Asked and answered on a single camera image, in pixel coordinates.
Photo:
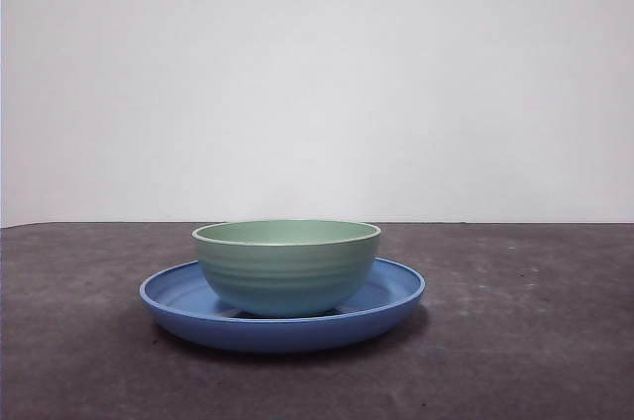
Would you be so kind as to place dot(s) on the blue round plate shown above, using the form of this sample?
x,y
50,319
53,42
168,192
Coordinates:
x,y
277,336

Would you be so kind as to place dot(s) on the green ribbed bowl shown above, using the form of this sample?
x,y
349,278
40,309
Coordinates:
x,y
287,281

